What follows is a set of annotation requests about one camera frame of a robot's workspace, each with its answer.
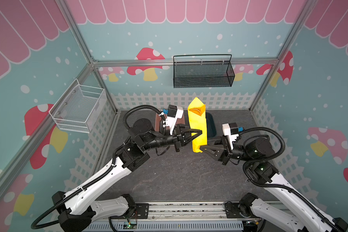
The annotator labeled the teal plastic tray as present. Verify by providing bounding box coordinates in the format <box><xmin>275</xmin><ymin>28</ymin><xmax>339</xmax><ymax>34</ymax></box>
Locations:
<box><xmin>206</xmin><ymin>112</ymin><xmax>217</xmax><ymax>138</ymax></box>

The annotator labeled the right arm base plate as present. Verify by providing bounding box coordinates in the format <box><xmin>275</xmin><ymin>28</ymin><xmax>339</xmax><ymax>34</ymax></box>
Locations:
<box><xmin>224</xmin><ymin>201</ymin><xmax>250</xmax><ymax>218</ymax></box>

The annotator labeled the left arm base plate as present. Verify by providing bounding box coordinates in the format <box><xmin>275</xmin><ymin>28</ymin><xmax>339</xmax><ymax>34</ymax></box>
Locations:
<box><xmin>127</xmin><ymin>203</ymin><xmax>149</xmax><ymax>219</ymax></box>

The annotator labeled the orange plastic spoon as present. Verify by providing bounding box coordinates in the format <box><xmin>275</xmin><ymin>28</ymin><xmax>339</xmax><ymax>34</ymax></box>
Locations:
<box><xmin>189</xmin><ymin>108</ymin><xmax>203</xmax><ymax>116</ymax></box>

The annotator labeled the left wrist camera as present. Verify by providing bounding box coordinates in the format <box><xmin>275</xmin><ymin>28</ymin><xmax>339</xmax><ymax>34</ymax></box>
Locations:
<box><xmin>162</xmin><ymin>105</ymin><xmax>185</xmax><ymax>135</ymax></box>

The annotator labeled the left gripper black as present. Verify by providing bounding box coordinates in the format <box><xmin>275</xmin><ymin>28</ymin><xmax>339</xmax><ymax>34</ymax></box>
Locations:
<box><xmin>142</xmin><ymin>123</ymin><xmax>202</xmax><ymax>153</ymax></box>

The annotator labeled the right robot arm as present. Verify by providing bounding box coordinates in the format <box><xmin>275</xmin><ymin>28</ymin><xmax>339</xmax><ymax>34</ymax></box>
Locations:
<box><xmin>200</xmin><ymin>124</ymin><xmax>348</xmax><ymax>232</ymax></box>

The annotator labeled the pink plastic basket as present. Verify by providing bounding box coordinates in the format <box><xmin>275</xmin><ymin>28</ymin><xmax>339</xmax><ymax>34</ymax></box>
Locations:
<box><xmin>155</xmin><ymin>108</ymin><xmax>185</xmax><ymax>135</ymax></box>

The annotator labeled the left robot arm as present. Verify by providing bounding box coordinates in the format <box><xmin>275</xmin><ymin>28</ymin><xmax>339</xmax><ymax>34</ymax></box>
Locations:
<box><xmin>31</xmin><ymin>105</ymin><xmax>206</xmax><ymax>232</ymax></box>

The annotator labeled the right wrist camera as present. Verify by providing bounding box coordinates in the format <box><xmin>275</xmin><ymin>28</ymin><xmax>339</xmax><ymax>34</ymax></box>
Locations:
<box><xmin>222</xmin><ymin>122</ymin><xmax>244</xmax><ymax>146</ymax></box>

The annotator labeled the aluminium mounting rail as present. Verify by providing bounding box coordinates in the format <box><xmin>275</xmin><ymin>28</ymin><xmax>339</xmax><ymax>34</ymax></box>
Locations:
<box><xmin>98</xmin><ymin>200</ymin><xmax>308</xmax><ymax>222</ymax></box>

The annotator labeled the white wire wall basket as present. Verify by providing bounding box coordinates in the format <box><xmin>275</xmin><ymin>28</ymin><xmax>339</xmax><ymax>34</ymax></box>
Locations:
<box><xmin>49</xmin><ymin>79</ymin><xmax>107</xmax><ymax>133</ymax></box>

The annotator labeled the black mesh wall basket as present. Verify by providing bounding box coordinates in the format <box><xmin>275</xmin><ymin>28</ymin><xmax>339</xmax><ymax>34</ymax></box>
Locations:
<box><xmin>173</xmin><ymin>54</ymin><xmax>235</xmax><ymax>89</ymax></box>

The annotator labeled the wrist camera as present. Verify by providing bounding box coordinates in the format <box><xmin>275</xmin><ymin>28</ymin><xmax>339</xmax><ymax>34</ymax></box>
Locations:
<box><xmin>222</xmin><ymin>122</ymin><xmax>244</xmax><ymax>146</ymax></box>
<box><xmin>162</xmin><ymin>105</ymin><xmax>185</xmax><ymax>135</ymax></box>

